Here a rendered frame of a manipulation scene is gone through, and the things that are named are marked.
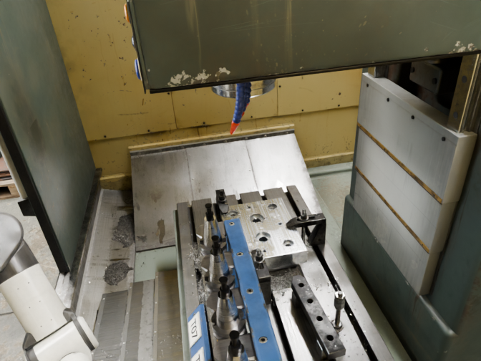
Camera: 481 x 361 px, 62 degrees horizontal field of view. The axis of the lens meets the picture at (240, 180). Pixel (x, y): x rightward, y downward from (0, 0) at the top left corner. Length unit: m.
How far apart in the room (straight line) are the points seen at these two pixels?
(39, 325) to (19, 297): 0.07
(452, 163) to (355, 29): 0.46
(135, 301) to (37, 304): 0.62
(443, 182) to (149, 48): 0.74
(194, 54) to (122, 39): 1.37
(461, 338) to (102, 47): 1.74
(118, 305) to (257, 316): 0.88
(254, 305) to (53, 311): 0.44
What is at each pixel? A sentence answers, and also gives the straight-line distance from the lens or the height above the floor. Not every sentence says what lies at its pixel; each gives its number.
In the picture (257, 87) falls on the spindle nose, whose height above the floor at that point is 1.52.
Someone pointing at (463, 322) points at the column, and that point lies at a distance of 1.25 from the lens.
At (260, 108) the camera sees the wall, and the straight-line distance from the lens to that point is 2.13.
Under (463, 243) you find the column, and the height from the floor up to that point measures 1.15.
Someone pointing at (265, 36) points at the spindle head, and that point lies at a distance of 0.62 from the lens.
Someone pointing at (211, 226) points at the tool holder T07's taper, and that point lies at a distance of 0.88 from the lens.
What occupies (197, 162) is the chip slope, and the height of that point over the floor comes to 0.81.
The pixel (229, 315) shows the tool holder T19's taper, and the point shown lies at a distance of 0.73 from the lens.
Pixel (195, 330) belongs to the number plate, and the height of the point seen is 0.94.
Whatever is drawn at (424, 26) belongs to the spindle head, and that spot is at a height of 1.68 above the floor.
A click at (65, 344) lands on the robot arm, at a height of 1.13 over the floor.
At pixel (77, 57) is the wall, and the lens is 2.02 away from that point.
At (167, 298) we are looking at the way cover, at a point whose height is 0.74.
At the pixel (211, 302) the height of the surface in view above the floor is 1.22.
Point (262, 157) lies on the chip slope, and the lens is 2.10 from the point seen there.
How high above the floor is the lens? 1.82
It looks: 32 degrees down
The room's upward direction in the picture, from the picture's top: 4 degrees counter-clockwise
